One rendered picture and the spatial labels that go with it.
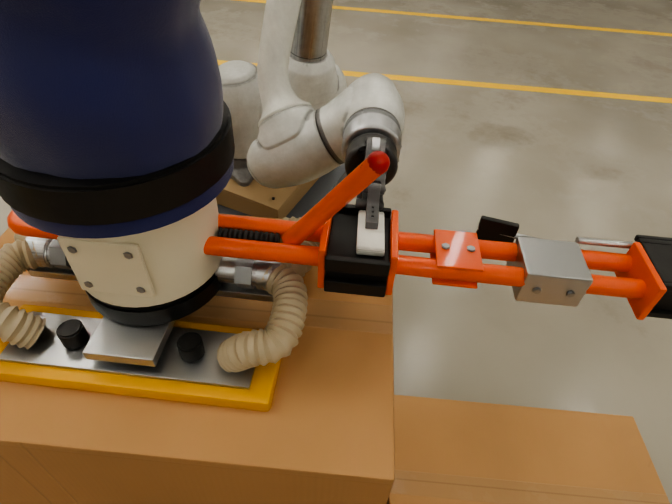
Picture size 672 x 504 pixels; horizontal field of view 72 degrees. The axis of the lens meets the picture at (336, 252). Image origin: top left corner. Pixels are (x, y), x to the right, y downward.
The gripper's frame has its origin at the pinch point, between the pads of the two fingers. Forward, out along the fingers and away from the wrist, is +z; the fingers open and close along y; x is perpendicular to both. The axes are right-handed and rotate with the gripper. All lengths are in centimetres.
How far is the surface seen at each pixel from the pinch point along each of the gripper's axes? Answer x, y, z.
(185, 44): 17.0, -21.8, 1.8
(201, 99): 16.1, -17.6, 2.6
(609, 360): -110, 120, -76
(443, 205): -51, 120, -172
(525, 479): -41, 65, -3
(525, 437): -43, 65, -12
